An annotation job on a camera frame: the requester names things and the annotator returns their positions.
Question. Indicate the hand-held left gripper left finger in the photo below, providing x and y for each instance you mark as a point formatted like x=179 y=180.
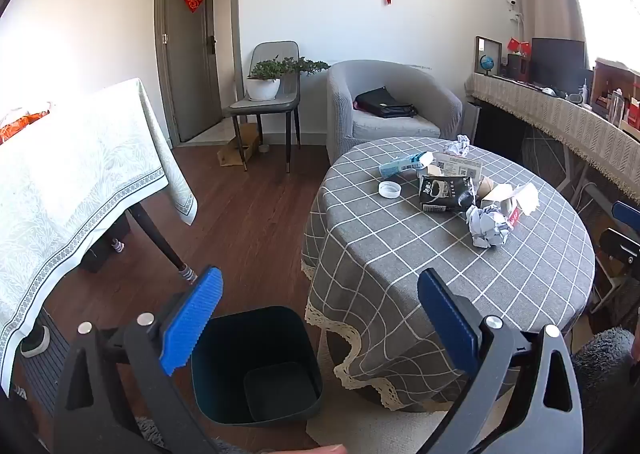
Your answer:
x=192 y=319

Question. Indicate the beige cardboard piece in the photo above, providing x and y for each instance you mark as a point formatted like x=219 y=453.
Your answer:
x=500 y=194

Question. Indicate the white paper ball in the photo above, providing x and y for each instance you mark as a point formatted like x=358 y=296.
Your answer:
x=487 y=228
x=457 y=145

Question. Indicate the small red flags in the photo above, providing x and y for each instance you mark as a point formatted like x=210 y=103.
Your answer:
x=517 y=45

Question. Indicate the grey fuzzy clothing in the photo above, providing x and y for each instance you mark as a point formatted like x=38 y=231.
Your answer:
x=605 y=359

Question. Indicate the black bag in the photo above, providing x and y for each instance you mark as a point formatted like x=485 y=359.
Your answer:
x=385 y=104

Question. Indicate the red white small packet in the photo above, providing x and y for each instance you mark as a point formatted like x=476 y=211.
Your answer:
x=513 y=218

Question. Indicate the pale green patterned tablecloth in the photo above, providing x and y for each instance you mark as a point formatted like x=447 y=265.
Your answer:
x=75 y=174

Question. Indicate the grey door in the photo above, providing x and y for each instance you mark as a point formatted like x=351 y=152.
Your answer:
x=192 y=74

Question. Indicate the flat cardboard box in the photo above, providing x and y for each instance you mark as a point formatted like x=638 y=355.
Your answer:
x=237 y=149

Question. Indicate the small blue globe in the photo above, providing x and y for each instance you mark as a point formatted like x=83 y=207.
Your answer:
x=486 y=63

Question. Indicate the beige fringed sideboard cloth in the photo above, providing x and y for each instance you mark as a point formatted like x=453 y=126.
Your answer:
x=550 y=114

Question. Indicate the white round lid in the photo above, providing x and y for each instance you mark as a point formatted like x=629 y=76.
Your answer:
x=389 y=189

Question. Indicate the grey checked tablecloth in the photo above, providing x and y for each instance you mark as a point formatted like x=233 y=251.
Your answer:
x=400 y=259

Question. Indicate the black coffee packet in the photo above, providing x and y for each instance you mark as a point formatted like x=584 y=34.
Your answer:
x=445 y=194

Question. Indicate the white printed paper card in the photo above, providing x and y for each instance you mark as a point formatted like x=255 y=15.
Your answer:
x=462 y=165

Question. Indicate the orange red cloth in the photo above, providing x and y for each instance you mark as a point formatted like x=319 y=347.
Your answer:
x=20 y=124

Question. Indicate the potted plant white pot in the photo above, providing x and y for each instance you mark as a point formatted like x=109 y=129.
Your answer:
x=262 y=87

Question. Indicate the white tissue paper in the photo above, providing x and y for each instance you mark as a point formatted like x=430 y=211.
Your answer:
x=526 y=196

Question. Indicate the grey armchair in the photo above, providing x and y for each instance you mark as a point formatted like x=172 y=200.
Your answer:
x=345 y=109

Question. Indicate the dark teal trash bin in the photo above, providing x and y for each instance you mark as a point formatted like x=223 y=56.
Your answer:
x=220 y=374

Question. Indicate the black white slip-on shoe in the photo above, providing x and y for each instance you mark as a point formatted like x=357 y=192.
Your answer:
x=35 y=344

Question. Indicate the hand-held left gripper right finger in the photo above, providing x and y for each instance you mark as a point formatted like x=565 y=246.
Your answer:
x=447 y=319

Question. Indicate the black monitor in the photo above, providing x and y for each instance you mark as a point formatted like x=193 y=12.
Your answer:
x=557 y=59

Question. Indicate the grey chair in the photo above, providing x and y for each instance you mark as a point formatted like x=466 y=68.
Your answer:
x=275 y=54

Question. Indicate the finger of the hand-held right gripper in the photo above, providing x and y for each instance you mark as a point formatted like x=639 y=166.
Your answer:
x=620 y=246
x=628 y=215

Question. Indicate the dark table leg striped sock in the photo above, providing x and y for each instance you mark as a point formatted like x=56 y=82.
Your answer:
x=155 y=239
x=118 y=245

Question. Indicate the picture frame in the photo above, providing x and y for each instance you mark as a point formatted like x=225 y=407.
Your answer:
x=492 y=47

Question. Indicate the blue white flattened carton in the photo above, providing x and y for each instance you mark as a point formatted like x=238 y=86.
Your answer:
x=402 y=165

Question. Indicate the open cardboard display box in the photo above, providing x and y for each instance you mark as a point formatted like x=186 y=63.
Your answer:
x=612 y=79

